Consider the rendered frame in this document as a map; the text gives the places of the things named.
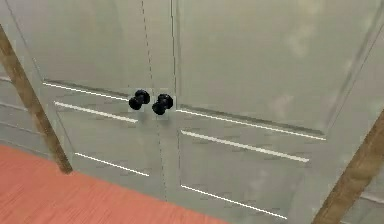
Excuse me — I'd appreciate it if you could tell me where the black round door knob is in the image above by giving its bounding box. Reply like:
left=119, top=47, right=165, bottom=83
left=151, top=93, right=174, bottom=116
left=128, top=89, right=151, bottom=111

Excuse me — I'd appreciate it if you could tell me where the pale grey panelled door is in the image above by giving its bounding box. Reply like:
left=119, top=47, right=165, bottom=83
left=156, top=0, right=384, bottom=224
left=0, top=0, right=178, bottom=203

